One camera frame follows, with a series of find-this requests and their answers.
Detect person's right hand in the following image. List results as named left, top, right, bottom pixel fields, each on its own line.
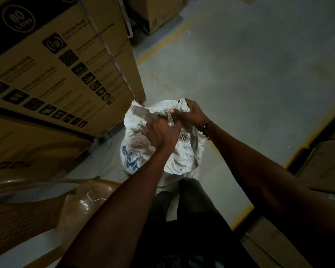
left=170, top=98, right=212, bottom=131

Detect person's left hand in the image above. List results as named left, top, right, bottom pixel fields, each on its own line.
left=141, top=118, right=182, bottom=150

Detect white woven sack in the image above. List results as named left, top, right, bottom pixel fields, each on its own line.
left=120, top=99, right=208, bottom=193

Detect person's right forearm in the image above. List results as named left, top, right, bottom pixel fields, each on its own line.
left=204, top=121, right=335, bottom=240

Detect person's left forearm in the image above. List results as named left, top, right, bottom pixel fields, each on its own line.
left=56, top=142, right=180, bottom=268

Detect black wristband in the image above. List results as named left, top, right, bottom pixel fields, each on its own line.
left=202, top=121, right=213, bottom=140

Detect small brown cardboard box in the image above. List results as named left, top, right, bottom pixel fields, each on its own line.
left=122, top=0, right=188, bottom=36

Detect large printed cardboard box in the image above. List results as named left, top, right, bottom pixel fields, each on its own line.
left=0, top=0, right=146, bottom=138

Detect person's dark trousers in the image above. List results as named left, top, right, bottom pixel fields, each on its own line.
left=131, top=178, right=259, bottom=268

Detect plain brown cardboard box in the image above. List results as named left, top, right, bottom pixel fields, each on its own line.
left=0, top=111, right=94, bottom=184

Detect brown plastic chair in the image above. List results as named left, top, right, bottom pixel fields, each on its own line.
left=0, top=176, right=121, bottom=268

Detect white packing strap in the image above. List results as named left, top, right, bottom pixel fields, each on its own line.
left=76, top=0, right=137, bottom=100

